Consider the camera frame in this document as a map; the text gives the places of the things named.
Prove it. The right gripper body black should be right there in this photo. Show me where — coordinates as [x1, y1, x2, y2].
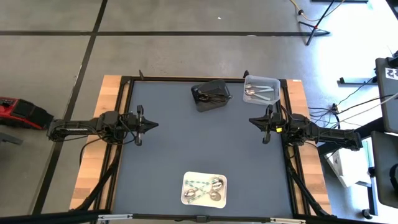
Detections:
[262, 105, 285, 144]

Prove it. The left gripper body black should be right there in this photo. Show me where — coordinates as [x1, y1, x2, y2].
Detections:
[123, 105, 146, 146]

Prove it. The clear plastic bin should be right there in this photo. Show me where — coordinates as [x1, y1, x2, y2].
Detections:
[242, 75, 282, 106]

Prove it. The grey-blue table mat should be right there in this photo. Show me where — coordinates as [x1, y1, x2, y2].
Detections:
[111, 79, 293, 218]

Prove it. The dark grey plastic bin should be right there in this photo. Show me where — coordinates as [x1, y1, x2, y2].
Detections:
[190, 78, 233, 113]

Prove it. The white plastic tray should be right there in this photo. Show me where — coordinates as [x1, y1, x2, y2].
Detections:
[180, 171, 228, 209]

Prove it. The white cardboard box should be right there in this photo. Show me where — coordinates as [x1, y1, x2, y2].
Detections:
[324, 147, 373, 189]

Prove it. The black floor bar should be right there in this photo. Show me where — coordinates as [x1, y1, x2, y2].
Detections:
[338, 77, 377, 85]

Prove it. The black desk edge bar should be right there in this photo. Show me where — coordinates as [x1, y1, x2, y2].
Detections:
[317, 116, 385, 156]

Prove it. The black tripod stand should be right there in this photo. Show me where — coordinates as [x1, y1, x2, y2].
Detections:
[298, 0, 331, 47]

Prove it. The red and black case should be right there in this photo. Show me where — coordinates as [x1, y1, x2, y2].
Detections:
[0, 96, 54, 131]

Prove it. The dark grey panel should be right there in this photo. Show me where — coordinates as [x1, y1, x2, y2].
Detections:
[369, 130, 398, 209]

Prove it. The grey flat floor piece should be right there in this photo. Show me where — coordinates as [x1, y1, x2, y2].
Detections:
[0, 132, 24, 146]

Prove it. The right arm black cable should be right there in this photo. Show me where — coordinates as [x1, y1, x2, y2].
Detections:
[279, 105, 293, 124]

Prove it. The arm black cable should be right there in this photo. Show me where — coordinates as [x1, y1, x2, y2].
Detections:
[279, 105, 293, 124]
[98, 116, 139, 146]

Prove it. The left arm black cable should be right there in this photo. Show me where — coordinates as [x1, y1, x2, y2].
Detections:
[98, 116, 139, 146]

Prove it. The black cable on table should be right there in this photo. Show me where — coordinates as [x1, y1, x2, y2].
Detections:
[79, 136, 105, 166]

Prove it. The black floor cable bundle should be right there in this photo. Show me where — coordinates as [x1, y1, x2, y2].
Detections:
[306, 77, 398, 138]

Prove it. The black aluminium table frame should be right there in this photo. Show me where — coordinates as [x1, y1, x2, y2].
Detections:
[70, 70, 333, 224]

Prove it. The silver metal bracket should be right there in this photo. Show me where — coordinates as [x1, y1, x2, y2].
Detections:
[97, 213, 134, 222]
[269, 217, 307, 224]

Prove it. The white floor cable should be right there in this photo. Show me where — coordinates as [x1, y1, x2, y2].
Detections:
[337, 92, 398, 124]

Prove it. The yellow floor cable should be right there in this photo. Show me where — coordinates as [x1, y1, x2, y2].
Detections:
[289, 0, 346, 22]

